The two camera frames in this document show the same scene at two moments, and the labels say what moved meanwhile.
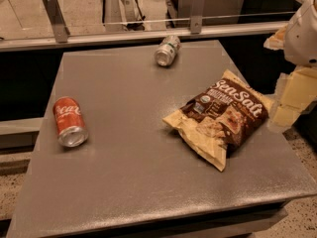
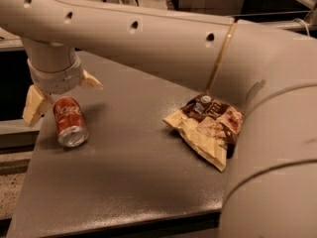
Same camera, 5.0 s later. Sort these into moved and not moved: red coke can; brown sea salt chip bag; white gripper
Moved: white gripper
Not moved: brown sea salt chip bag; red coke can
